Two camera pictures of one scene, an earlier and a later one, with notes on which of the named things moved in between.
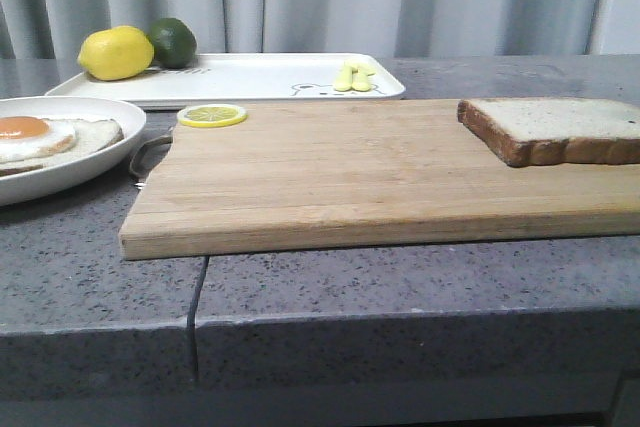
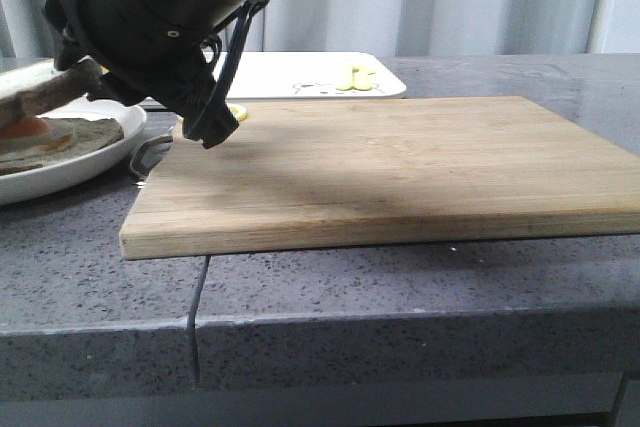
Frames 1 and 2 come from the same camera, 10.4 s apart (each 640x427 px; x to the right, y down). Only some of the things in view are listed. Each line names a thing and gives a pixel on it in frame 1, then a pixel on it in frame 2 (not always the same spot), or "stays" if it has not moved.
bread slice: x=92 y=135 stays
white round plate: x=25 y=185 stays
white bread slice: x=556 y=131 to x=29 y=90
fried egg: x=23 y=137 stays
